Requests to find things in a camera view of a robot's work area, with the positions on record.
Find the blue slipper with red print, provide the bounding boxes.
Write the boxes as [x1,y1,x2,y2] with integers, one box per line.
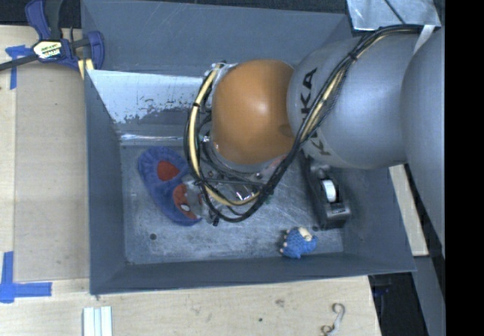
[137,145,203,227]

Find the pale string with metal hook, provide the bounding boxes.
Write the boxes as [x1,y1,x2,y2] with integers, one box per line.
[320,302,346,336]

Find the grey metal bin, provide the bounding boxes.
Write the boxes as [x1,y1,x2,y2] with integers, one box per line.
[79,0,417,296]

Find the grey tape dispenser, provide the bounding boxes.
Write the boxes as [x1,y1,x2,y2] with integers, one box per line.
[301,158,352,230]

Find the blue toy animal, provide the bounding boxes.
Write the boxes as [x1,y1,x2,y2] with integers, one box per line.
[279,226,319,260]

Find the pale wood board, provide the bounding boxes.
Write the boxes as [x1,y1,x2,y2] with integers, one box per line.
[13,61,92,283]

